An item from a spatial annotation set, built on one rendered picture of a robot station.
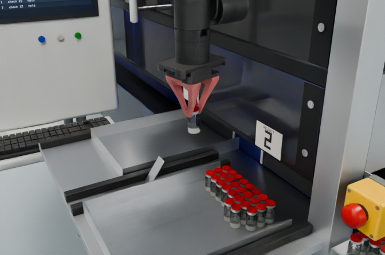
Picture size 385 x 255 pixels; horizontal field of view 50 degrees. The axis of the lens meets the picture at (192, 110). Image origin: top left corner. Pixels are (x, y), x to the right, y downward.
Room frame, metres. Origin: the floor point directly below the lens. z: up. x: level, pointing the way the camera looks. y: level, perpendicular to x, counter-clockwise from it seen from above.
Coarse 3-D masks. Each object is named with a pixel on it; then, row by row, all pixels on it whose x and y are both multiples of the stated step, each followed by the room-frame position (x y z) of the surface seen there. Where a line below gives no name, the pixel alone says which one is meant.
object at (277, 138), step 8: (256, 128) 0.82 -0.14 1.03; (264, 128) 0.80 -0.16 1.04; (256, 136) 0.82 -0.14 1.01; (264, 136) 0.79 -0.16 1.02; (272, 136) 0.77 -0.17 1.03; (280, 136) 0.75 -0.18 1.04; (256, 144) 0.82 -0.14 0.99; (272, 144) 0.77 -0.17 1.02; (280, 144) 0.75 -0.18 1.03; (272, 152) 0.77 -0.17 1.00; (280, 152) 0.75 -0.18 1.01
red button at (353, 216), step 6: (348, 204) 0.57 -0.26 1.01; (354, 204) 0.56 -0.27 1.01; (342, 210) 0.56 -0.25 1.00; (348, 210) 0.55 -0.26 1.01; (354, 210) 0.55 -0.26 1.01; (360, 210) 0.55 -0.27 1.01; (342, 216) 0.56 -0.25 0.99; (348, 216) 0.55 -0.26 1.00; (354, 216) 0.54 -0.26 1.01; (360, 216) 0.54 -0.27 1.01; (348, 222) 0.55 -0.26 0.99; (354, 222) 0.54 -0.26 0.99; (360, 222) 0.54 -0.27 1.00; (354, 228) 0.54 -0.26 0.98
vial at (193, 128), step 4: (196, 112) 0.65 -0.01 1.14; (192, 116) 0.65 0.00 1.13; (196, 116) 0.65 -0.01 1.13; (188, 120) 0.65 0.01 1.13; (192, 120) 0.65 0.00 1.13; (196, 120) 0.65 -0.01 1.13; (188, 124) 0.65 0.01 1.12; (192, 124) 0.65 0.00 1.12; (196, 124) 0.65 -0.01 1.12; (188, 128) 0.65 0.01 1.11; (192, 128) 0.65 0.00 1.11; (196, 128) 0.65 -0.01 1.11; (192, 132) 0.65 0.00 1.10; (196, 132) 0.65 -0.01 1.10
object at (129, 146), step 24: (144, 120) 1.14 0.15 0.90; (168, 120) 1.19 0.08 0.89; (96, 144) 1.02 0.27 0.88; (120, 144) 1.03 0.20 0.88; (144, 144) 1.03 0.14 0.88; (168, 144) 1.03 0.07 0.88; (192, 144) 1.03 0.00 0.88; (216, 144) 0.97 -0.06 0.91; (120, 168) 0.85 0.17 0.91; (144, 168) 0.87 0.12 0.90
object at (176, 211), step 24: (120, 192) 0.75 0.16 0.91; (144, 192) 0.77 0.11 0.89; (168, 192) 0.79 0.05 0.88; (192, 192) 0.79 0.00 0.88; (96, 216) 0.70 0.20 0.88; (120, 216) 0.70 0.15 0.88; (144, 216) 0.70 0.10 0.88; (168, 216) 0.70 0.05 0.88; (192, 216) 0.70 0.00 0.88; (216, 216) 0.70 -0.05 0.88; (120, 240) 0.63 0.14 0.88; (144, 240) 0.63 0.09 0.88; (168, 240) 0.63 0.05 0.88; (192, 240) 0.63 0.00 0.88; (216, 240) 0.63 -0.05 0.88; (240, 240) 0.59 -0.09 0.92
